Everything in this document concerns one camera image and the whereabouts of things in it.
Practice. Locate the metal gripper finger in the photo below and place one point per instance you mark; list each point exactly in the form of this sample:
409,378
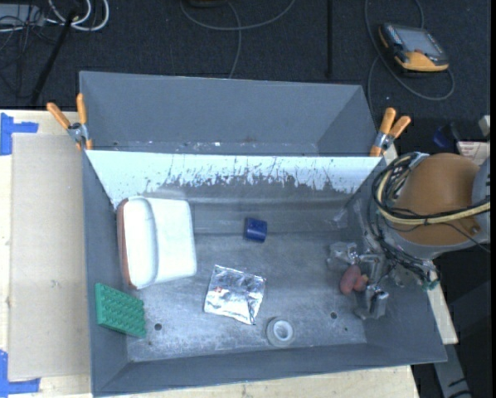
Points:
372,303
342,253

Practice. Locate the pink and orange toy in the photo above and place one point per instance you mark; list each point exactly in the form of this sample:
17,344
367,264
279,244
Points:
349,280

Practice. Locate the small blue cube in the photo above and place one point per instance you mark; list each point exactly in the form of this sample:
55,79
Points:
254,229

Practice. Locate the clear tape roll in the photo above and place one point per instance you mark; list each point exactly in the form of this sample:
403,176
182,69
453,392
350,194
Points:
280,331

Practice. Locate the silver foil packet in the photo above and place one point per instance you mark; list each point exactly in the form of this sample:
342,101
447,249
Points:
233,292

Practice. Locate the grey metal bin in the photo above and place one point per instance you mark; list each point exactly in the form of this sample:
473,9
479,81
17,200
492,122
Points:
231,110

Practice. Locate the white box with orange edge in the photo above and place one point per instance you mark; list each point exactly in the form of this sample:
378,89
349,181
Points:
159,239

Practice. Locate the green studded plate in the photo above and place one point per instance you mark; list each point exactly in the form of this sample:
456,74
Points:
119,311

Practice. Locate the pale wood flat board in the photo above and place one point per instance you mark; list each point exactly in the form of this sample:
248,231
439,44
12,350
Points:
45,243

